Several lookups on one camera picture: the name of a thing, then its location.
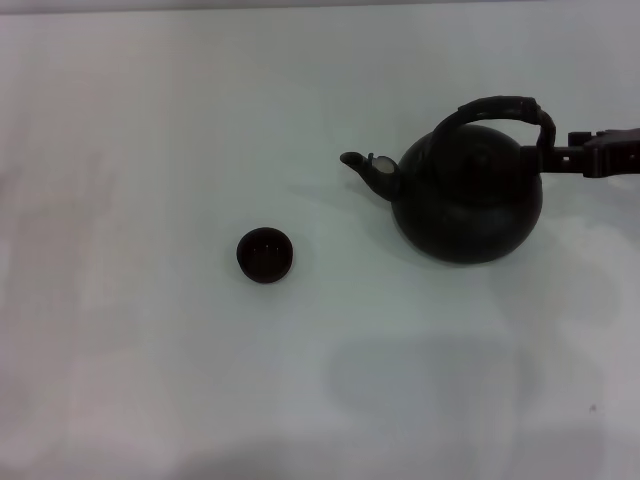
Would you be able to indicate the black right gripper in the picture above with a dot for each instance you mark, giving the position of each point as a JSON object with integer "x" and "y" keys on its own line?
{"x": 615, "y": 152}

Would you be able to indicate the small dark round teacup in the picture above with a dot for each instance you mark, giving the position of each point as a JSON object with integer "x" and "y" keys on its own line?
{"x": 265, "y": 255}

